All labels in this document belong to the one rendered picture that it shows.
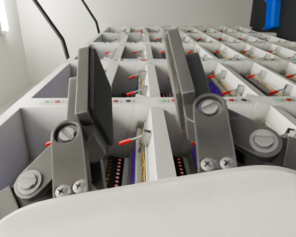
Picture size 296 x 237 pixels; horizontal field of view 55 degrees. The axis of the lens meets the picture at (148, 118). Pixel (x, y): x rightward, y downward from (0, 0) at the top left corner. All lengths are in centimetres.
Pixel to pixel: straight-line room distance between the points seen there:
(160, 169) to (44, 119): 52
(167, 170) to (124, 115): 39
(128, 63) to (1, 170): 96
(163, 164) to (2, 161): 49
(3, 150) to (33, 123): 16
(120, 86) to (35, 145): 74
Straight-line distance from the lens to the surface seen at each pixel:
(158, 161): 64
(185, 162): 97
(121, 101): 98
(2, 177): 92
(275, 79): 147
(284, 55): 229
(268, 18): 346
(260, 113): 103
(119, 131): 98
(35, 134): 105
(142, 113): 95
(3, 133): 91
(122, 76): 164
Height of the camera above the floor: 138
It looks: 1 degrees down
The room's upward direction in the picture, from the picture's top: 91 degrees counter-clockwise
